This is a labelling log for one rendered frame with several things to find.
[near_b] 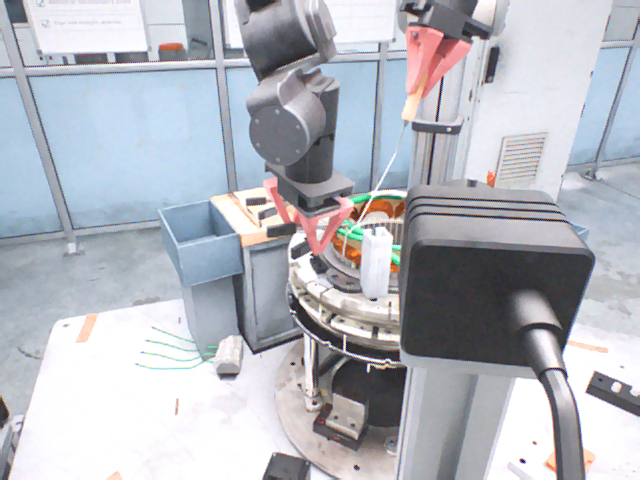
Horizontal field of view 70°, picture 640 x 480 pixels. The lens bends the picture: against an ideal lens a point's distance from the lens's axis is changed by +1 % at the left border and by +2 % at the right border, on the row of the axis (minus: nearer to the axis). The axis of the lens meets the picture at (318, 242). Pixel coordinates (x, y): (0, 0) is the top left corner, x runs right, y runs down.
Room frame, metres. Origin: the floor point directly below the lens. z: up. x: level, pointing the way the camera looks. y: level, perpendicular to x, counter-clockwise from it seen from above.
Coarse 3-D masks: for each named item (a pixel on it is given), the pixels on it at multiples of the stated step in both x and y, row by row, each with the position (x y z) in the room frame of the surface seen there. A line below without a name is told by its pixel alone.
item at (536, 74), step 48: (528, 0) 2.72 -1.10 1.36; (576, 0) 2.81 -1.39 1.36; (480, 48) 2.69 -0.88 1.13; (528, 48) 2.74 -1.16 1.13; (576, 48) 2.84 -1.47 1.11; (480, 96) 2.66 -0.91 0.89; (528, 96) 2.76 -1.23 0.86; (576, 96) 2.87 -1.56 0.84; (480, 144) 2.68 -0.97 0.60; (528, 144) 2.78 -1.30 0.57
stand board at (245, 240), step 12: (240, 192) 0.89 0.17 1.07; (252, 192) 0.89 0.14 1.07; (264, 192) 0.89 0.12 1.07; (216, 204) 0.83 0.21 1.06; (228, 204) 0.83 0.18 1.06; (228, 216) 0.78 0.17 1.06; (240, 216) 0.78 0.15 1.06; (276, 216) 0.78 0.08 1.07; (240, 228) 0.73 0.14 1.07; (252, 228) 0.73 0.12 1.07; (264, 228) 0.73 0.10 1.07; (240, 240) 0.71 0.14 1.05; (252, 240) 0.71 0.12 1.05; (264, 240) 0.72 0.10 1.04
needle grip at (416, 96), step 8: (424, 72) 0.61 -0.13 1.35; (424, 80) 0.60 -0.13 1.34; (416, 88) 0.60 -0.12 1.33; (424, 88) 0.61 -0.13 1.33; (408, 96) 0.60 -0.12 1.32; (416, 96) 0.60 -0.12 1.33; (408, 104) 0.60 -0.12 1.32; (416, 104) 0.60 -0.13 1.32; (408, 112) 0.59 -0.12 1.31; (408, 120) 0.59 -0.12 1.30
